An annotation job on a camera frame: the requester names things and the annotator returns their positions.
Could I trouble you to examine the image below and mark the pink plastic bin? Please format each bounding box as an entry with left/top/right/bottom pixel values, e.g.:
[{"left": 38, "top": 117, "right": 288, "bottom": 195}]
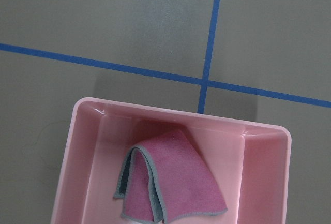
[{"left": 51, "top": 97, "right": 291, "bottom": 223}]

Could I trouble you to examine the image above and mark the magenta wiping cloth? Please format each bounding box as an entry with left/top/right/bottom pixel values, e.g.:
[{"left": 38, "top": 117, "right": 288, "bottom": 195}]
[{"left": 113, "top": 129, "right": 227, "bottom": 223}]

